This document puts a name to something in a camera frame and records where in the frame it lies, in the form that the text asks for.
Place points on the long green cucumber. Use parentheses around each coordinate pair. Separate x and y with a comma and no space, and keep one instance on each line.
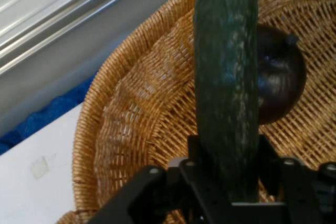
(225,77)

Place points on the clear tape piece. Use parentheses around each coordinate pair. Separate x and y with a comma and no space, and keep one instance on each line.
(40,167)

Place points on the woven wicker basket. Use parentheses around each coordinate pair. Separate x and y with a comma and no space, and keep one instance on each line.
(136,108)

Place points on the dark purple eggplant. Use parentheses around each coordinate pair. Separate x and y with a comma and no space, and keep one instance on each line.
(278,77)

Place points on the grey aluminium frame rail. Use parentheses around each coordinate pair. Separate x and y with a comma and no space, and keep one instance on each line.
(65,24)

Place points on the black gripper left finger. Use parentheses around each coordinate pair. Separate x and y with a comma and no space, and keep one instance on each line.
(170,195)

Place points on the blue cloth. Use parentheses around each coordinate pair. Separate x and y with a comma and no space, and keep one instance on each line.
(47,119)

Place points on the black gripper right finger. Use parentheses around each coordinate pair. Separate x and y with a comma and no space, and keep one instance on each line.
(299,190)

